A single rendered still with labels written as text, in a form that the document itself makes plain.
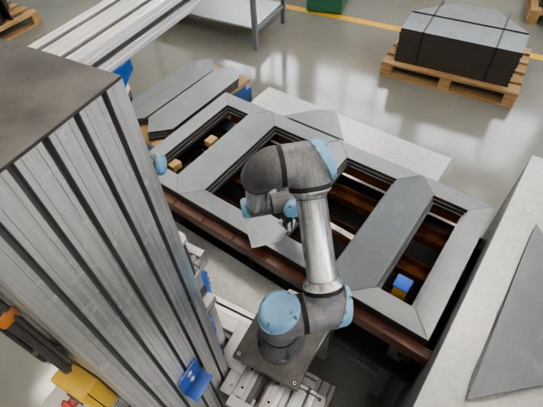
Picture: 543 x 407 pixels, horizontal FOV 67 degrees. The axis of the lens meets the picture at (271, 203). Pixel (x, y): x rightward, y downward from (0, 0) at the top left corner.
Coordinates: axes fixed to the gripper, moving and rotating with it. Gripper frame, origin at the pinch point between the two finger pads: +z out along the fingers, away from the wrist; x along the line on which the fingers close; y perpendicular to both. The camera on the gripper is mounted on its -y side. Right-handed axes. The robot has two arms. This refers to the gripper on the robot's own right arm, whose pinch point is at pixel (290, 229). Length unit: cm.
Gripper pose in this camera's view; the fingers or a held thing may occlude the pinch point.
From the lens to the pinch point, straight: 176.9
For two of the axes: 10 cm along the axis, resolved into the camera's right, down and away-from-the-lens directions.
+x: -5.9, 6.3, -5.0
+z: 0.4, 6.4, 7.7
